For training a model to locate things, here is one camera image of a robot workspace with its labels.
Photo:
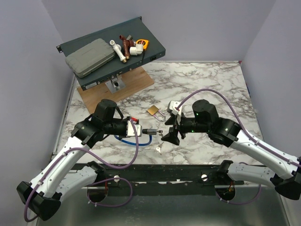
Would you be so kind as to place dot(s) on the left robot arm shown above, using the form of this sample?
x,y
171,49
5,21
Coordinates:
x,y
44,194

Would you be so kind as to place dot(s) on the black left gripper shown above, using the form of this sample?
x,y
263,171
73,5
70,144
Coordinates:
x,y
126,120

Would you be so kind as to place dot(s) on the metal shelf stand bracket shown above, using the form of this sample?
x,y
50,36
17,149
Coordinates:
x,y
114,85

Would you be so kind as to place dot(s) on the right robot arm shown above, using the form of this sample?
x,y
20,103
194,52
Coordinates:
x,y
279,170

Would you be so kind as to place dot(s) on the brown pipe valve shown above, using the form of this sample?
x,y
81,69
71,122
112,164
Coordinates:
x,y
126,45

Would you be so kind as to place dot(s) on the dark teal rack shelf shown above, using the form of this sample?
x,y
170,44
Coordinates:
x,y
133,29

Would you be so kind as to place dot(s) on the blue cable lock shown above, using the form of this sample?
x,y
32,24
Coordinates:
x,y
149,132

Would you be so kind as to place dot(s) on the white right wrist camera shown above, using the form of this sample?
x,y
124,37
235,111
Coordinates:
x,y
175,109

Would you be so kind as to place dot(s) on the brass padlock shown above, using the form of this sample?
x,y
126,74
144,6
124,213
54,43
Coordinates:
x,y
156,113

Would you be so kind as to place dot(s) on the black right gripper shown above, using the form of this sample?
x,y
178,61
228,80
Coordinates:
x,y
172,136

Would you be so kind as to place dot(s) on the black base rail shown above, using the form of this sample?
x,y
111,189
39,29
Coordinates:
x,y
159,180

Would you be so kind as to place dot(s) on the white pvc pipe fitting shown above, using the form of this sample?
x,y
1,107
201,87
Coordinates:
x,y
117,49

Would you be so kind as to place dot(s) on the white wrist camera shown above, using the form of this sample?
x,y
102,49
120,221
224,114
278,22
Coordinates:
x,y
133,128
175,109

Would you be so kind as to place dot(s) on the silver keys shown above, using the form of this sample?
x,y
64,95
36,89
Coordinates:
x,y
159,147

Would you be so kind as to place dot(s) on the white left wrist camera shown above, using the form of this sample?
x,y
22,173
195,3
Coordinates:
x,y
133,128

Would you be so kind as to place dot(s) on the white pvc elbow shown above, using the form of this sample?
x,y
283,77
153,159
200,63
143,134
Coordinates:
x,y
136,50

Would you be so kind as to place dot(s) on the grey plastic tool case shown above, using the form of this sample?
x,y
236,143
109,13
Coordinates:
x,y
90,57

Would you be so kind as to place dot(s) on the yellow tape measure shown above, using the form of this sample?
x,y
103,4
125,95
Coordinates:
x,y
144,42

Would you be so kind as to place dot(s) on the wooden board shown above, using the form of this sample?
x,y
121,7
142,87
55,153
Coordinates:
x,y
129,84

